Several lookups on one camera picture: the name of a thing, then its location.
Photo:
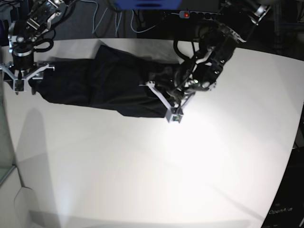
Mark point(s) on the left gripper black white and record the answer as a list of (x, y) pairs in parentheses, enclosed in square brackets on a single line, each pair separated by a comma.
[(173, 96)]

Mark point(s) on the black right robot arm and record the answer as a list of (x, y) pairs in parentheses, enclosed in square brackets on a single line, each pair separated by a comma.
[(27, 37)]

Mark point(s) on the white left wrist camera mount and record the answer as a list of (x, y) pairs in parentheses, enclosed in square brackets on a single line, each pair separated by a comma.
[(174, 116)]

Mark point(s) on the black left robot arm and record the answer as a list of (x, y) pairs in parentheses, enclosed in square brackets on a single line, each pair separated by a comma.
[(204, 49)]

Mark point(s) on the blue plastic bin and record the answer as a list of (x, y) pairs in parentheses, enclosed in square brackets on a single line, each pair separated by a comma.
[(147, 4)]

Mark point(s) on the dark navy long-sleeve T-shirt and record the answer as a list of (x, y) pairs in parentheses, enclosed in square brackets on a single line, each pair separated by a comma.
[(109, 81)]

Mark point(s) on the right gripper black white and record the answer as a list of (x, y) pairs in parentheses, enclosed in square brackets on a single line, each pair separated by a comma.
[(23, 69)]

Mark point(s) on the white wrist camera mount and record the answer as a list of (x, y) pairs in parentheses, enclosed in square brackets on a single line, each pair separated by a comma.
[(174, 116), (20, 85)]

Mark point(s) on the black OpenArm labelled case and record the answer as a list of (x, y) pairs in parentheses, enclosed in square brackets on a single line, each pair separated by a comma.
[(287, 210)]

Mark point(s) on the black power strip red switch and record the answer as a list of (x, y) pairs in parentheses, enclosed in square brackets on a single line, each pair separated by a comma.
[(199, 15)]

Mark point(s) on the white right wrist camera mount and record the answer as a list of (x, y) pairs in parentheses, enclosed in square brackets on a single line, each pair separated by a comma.
[(20, 85)]

